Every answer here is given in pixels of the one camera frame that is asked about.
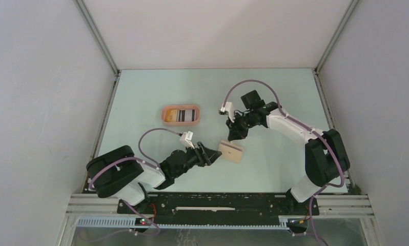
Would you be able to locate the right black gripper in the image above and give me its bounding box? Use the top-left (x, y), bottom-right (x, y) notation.
top-left (227, 111), bottom-right (257, 140)

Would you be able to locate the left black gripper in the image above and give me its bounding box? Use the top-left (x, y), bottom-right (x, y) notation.
top-left (173, 141), bottom-right (221, 178)

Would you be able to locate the tan leather card holder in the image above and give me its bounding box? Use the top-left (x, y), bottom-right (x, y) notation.
top-left (218, 140), bottom-right (243, 164)

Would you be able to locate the striped black white card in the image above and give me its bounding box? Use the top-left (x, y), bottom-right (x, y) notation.
top-left (178, 109), bottom-right (196, 122)

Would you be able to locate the pink oval tray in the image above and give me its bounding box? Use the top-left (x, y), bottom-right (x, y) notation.
top-left (161, 105), bottom-right (200, 127)

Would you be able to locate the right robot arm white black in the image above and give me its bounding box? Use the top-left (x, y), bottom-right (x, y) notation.
top-left (219, 90), bottom-right (350, 214)

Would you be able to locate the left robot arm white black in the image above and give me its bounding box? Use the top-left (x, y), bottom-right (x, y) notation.
top-left (86, 142), bottom-right (222, 214)

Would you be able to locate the orange credit card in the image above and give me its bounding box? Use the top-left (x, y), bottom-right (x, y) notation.
top-left (165, 109), bottom-right (179, 122)

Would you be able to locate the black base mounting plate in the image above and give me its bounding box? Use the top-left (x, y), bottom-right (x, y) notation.
top-left (135, 192), bottom-right (319, 226)

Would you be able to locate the left controller board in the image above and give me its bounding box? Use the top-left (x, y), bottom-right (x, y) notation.
top-left (135, 218), bottom-right (152, 227)

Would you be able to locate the controller board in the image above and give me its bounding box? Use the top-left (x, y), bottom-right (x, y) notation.
top-left (287, 219), bottom-right (308, 234)
top-left (135, 218), bottom-right (152, 227)

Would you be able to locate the right controller board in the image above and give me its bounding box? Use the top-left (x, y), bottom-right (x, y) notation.
top-left (287, 219), bottom-right (308, 234)

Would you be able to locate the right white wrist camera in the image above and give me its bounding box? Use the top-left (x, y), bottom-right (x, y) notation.
top-left (219, 101), bottom-right (235, 122)

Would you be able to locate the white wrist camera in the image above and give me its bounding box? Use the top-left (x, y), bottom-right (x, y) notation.
top-left (180, 131), bottom-right (195, 149)
top-left (219, 101), bottom-right (235, 122)

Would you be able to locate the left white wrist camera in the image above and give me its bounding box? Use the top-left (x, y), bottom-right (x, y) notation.
top-left (180, 131), bottom-right (195, 149)

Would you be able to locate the white cable duct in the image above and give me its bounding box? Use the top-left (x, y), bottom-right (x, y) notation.
top-left (76, 216), bottom-right (289, 230)

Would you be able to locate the aluminium frame rail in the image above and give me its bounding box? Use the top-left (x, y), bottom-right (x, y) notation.
top-left (66, 193), bottom-right (375, 219)

